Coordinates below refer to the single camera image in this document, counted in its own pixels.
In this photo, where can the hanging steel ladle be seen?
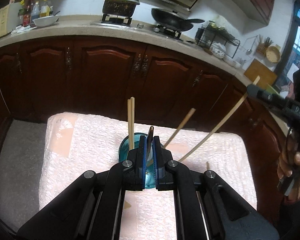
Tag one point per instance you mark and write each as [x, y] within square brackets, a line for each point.
[248, 52]

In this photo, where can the floral patterned bowl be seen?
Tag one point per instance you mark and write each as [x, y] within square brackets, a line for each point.
[218, 51]

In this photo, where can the bamboo chopstick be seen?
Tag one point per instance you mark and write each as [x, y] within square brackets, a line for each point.
[212, 128]
[132, 110]
[129, 110]
[180, 127]

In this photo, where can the small white bowl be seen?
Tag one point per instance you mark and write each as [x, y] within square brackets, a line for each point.
[238, 64]

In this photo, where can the white embossed tablecloth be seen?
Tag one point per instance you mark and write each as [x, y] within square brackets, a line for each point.
[90, 155]

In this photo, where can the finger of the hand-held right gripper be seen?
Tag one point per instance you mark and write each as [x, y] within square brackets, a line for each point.
[265, 95]

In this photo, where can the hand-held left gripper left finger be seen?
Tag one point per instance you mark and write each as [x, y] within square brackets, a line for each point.
[143, 155]

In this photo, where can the white rag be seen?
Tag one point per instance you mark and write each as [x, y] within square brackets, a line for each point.
[23, 29]

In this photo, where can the yellow oil bottle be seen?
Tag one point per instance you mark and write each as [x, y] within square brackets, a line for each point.
[44, 7]

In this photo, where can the dark pot with steel lid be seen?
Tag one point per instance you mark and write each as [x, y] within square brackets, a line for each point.
[118, 7]

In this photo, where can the teal lid utensil holder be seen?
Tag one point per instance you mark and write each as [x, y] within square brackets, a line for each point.
[126, 147]

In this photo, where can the dark wooden base cabinets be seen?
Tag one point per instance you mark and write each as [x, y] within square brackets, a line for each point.
[102, 80]

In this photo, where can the black wok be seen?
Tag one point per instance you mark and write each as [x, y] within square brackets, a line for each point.
[170, 20]

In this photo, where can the large white bowl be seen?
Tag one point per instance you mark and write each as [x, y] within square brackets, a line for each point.
[45, 21]

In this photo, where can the gas stove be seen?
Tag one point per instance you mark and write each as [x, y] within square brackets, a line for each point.
[117, 20]

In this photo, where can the wooden cutting board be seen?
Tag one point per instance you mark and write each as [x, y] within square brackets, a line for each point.
[260, 72]

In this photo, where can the speckled stone countertop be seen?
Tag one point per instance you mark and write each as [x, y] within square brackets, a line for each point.
[90, 30]

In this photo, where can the gold metal fork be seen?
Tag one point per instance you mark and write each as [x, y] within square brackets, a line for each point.
[150, 142]

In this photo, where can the wall chopstick holder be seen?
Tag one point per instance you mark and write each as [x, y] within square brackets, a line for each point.
[262, 48]

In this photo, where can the cream microwave oven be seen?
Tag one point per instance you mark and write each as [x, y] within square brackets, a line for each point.
[0, 22]

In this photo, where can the yellow strainer basket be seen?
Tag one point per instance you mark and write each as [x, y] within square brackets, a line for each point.
[273, 53]

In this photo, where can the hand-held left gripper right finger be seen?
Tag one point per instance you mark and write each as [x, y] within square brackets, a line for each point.
[156, 160]

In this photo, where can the clear plastic bottle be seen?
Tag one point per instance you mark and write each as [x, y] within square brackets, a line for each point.
[35, 11]

